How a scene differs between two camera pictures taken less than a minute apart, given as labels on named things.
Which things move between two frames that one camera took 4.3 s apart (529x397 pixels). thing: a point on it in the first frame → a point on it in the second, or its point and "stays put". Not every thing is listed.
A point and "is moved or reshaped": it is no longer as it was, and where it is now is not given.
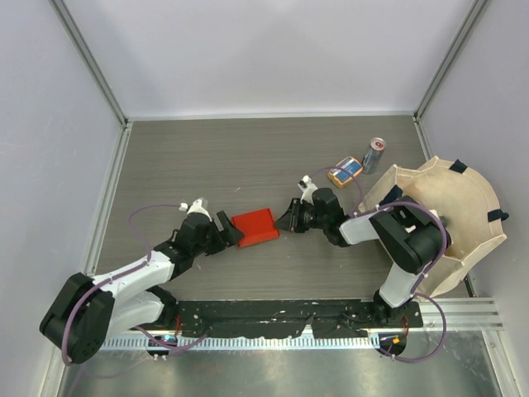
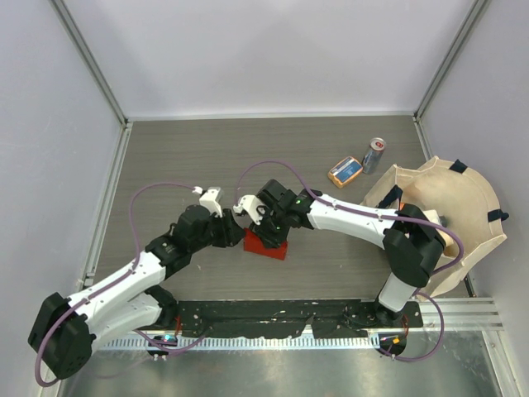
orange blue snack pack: x=345 y=171 stays put
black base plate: x=289 y=319 stays put
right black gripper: x=291 y=221 → x=269 y=240
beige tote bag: x=466 y=203 stays put
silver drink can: x=373 y=155 stays put
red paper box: x=257 y=226 is moved or reshaped
